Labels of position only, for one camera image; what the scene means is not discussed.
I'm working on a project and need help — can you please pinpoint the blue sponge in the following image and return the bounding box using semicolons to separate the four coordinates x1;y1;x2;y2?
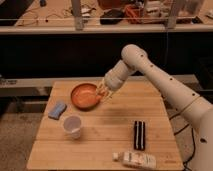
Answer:
48;102;67;120

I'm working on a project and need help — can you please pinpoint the metal post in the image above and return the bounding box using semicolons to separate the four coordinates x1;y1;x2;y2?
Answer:
166;0;184;29
71;0;84;31

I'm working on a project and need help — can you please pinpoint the orange ceramic bowl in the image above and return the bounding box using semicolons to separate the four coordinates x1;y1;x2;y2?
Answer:
71;83;100;110

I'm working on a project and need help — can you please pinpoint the black cable on floor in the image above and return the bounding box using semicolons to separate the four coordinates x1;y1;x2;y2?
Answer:
168;113;198;171

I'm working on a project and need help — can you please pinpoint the orange tool on bench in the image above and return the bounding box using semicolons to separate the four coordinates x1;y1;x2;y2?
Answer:
125;5;141;24

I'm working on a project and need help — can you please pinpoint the black striped block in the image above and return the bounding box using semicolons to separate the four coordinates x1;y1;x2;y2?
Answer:
134;121;145;150

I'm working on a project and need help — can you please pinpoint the white lotion bottle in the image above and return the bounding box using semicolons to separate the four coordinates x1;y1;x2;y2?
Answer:
112;152;157;170

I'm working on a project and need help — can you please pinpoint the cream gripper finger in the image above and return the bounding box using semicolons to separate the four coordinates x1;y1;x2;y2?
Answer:
96;82;105;95
102;89;114;102

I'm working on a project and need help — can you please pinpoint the black bag on bench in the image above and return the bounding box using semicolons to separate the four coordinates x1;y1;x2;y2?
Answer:
100;9;124;25

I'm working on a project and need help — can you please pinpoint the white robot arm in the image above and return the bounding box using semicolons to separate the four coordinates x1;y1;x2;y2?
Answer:
96;44;213;171

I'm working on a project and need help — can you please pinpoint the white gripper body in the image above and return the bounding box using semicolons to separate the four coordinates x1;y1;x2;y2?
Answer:
104;69;129;91

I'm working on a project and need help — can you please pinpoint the left metal post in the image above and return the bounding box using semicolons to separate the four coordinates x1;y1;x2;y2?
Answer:
71;0;84;31

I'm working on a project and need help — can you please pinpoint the blue hanging cable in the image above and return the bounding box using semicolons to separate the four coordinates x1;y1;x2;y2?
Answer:
163;19;170;64

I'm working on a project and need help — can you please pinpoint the right metal post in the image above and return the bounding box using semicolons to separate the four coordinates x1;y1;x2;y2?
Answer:
166;0;184;29

